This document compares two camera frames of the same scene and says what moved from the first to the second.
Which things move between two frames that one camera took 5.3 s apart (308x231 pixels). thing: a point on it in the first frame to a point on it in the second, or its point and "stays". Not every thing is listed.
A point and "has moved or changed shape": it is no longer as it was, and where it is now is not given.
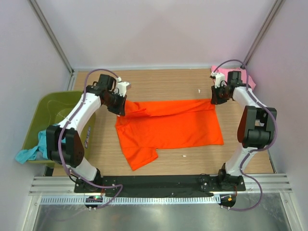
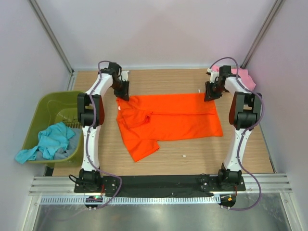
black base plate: x=159 y=186 stays
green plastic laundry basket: x=50 y=108 stays
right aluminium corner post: x=275 y=6 stays
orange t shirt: x=147 y=126 has moved or changed shape
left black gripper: x=120 y=110 to x=124 y=94
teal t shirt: x=29 y=154 stays
